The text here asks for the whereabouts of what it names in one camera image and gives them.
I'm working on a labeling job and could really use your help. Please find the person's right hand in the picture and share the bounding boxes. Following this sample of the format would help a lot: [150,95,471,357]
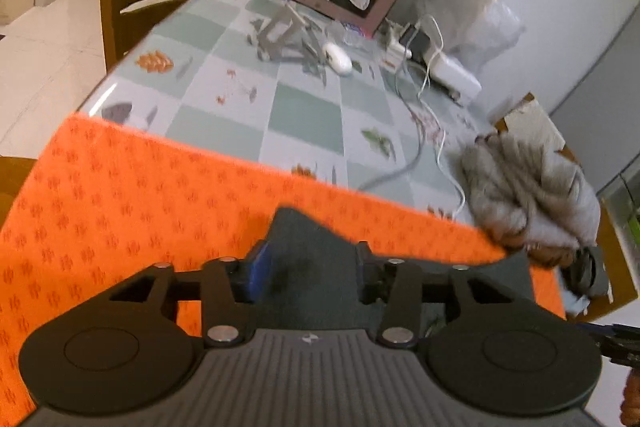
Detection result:
[620,369,640,427]

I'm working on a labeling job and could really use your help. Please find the orange patterned mat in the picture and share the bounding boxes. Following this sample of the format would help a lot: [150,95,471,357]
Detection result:
[0,111,568,427]

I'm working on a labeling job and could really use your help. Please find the white plastic bag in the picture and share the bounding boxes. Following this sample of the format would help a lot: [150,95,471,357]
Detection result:
[390,0,526,75]

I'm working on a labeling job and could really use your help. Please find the dark grey shorts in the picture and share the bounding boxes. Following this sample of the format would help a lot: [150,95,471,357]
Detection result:
[176,206,539,342]

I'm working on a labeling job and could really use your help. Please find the white power strip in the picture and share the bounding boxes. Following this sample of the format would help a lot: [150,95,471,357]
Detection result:
[382,15,482,107]

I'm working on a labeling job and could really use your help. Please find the white computer mouse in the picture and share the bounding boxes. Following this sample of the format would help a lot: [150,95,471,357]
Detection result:
[322,42,352,76]

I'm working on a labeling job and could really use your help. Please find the checkered tablecloth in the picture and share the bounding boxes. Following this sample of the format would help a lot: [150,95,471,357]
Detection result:
[82,0,490,223]

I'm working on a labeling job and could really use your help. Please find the folded grey sweater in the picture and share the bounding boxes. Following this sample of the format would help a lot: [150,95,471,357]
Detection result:
[460,133,578,268]

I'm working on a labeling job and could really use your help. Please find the white charging cable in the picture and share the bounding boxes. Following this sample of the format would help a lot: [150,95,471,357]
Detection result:
[414,13,469,221]

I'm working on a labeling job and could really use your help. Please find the grey refrigerator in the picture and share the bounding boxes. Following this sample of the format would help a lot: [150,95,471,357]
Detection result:
[549,1,640,258]

